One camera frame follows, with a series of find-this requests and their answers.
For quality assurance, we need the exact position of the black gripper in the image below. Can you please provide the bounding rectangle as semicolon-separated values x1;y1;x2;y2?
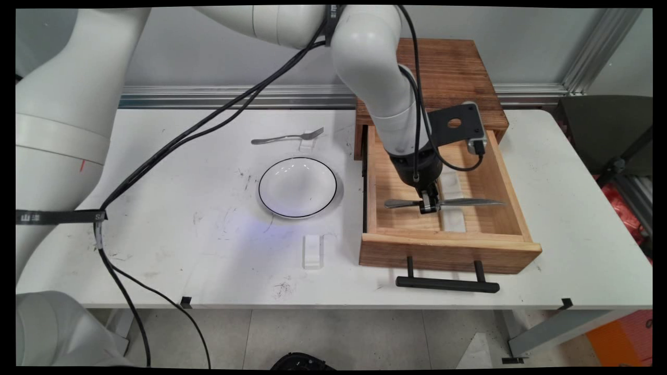
390;146;444;216

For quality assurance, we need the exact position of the steel serrated table knife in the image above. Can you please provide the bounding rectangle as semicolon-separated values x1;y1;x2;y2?
385;197;507;210

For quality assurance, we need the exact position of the white ceramic cutlery rest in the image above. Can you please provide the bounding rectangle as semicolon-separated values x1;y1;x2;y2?
440;208;467;233
441;172;464;201

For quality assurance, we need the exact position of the light wooden drawer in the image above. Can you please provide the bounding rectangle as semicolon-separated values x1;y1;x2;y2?
359;125;542;275

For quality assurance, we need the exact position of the white ceramic knife rest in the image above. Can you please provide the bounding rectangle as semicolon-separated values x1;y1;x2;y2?
302;235;325;270

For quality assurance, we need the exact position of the white plate with black rim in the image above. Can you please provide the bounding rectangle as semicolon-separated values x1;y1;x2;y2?
258;157;338;219

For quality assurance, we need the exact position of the dark brown wooden cabinet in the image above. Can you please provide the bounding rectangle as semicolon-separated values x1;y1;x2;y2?
354;38;510;161

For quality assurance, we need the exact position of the steel fork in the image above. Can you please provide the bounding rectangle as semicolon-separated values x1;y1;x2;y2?
251;127;325;145

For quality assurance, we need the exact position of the grey table leg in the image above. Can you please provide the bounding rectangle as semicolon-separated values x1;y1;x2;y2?
503;310;626;360

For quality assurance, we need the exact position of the red plastic bag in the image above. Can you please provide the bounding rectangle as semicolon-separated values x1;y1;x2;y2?
594;174;653;245

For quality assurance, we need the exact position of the black round floor object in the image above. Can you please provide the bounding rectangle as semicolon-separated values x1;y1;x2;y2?
271;353;337;370

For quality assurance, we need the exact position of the orange box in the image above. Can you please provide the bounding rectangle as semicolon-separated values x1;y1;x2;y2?
586;310;653;367

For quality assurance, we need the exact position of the black camera cable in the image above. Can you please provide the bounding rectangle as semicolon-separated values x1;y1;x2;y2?
94;5;486;368

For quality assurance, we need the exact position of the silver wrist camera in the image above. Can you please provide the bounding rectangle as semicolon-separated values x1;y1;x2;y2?
461;102;489;156

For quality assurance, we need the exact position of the black drawer handle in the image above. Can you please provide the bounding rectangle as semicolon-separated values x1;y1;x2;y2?
396;256;500;293

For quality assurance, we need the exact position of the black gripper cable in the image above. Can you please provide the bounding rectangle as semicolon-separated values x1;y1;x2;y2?
94;5;424;368

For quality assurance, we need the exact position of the dark velcro cable strap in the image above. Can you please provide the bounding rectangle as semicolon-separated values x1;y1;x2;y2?
16;209;108;249
325;5;342;45

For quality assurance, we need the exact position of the slanted aluminium frame post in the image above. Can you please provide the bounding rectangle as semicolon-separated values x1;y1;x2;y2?
562;8;644;95

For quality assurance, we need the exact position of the horizontal aluminium frame rail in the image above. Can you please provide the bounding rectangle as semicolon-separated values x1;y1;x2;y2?
119;85;569;109

